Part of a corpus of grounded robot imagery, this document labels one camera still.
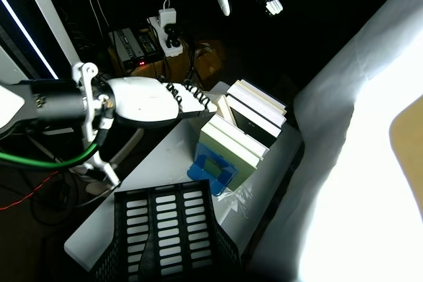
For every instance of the black power adapter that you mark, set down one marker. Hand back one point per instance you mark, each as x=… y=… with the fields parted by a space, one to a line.
x=150 y=47

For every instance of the silver electronic box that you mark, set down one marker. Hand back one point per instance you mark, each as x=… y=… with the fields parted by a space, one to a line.
x=127 y=47

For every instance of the white power strip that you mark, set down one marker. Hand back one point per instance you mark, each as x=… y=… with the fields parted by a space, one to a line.
x=173 y=51

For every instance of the white charger adapter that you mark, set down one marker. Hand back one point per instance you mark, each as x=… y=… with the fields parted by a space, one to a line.
x=167 y=16

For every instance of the black power plug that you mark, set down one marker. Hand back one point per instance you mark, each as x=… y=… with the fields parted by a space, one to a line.
x=173 y=43
x=172 y=30

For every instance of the blue plastic bookend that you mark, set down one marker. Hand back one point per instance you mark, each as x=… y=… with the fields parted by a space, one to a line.
x=201 y=163

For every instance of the black plastic file rack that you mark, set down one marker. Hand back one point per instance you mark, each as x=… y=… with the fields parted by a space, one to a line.
x=148 y=193

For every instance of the cream cover book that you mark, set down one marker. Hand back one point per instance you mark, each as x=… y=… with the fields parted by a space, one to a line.
x=261 y=92

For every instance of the pale green cover book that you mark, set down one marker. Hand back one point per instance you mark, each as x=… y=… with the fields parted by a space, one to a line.
x=238 y=169

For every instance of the black cover book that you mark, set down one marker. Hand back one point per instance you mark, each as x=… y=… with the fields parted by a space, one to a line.
x=261 y=133

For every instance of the white LED light strip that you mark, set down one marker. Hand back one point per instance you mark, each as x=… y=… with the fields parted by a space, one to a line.
x=26 y=34

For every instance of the white cloth backdrop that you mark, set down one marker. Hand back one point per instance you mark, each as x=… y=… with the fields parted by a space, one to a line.
x=330 y=97

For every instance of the tan wooden board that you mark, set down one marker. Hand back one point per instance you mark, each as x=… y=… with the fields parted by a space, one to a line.
x=409 y=150

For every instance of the white frame post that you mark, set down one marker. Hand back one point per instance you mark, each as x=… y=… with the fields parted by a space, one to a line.
x=46 y=8

